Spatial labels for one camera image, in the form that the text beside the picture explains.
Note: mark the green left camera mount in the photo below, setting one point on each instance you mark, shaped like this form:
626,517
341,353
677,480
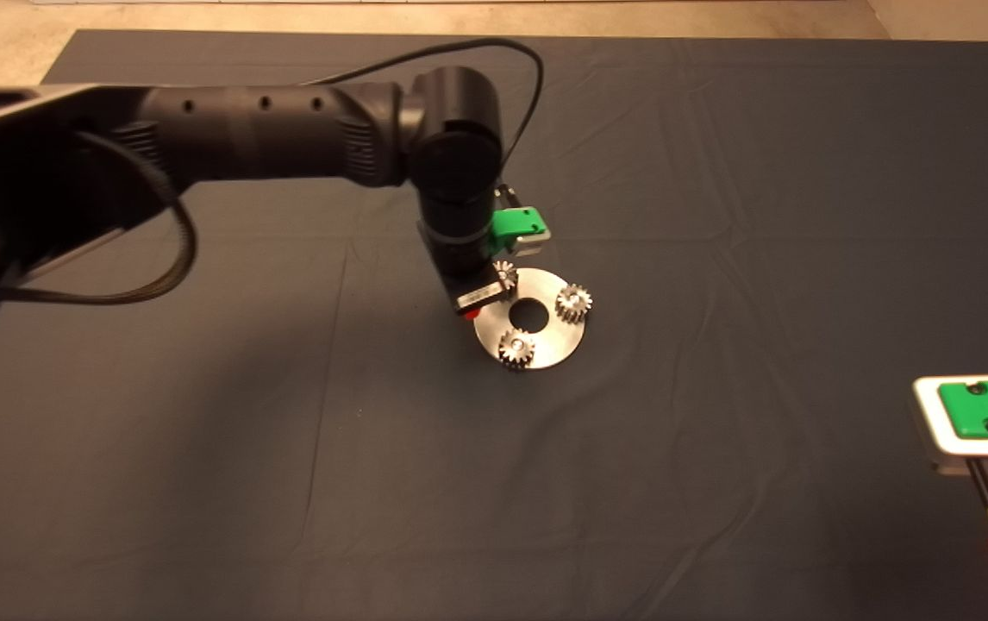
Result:
511,224

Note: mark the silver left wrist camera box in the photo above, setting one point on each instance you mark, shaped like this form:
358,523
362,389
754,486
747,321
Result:
535,246

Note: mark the small steel planetary gear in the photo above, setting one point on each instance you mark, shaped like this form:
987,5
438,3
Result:
573,304
507,274
516,349

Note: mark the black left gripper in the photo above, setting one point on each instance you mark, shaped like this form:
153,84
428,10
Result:
468,276

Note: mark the round metal carrier plate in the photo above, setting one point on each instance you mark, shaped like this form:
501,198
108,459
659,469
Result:
554,349

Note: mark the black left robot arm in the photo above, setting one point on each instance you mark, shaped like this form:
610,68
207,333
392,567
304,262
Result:
244,129

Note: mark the dark grey table cloth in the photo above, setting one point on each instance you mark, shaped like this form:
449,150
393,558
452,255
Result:
494,517

